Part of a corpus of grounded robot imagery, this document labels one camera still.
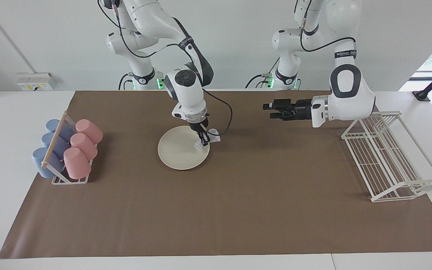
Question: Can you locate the cream round plate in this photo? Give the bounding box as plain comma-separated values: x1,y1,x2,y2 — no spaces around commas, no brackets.
157,126,210,171

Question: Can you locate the black arm base cable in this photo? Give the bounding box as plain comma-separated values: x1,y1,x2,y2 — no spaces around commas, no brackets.
245,56,279,90
118,73,134,90

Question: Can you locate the white wall socket box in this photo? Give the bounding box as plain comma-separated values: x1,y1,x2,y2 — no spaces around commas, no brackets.
16,72,55,91

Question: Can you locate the white wire dish rack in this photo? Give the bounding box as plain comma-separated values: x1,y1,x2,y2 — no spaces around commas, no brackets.
341,111,432,203

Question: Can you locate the black left arm base cable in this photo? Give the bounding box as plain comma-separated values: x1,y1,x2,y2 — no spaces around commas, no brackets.
245,56,279,90

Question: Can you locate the black right arm base cable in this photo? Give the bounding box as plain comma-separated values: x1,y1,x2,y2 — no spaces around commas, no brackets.
118,73,134,90

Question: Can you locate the brown table mat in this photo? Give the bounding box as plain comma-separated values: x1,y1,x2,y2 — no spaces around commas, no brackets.
0,90,432,259

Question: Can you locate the pink cup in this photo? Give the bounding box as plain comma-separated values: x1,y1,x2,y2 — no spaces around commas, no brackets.
75,119,104,145
70,133,98,161
63,147,92,180

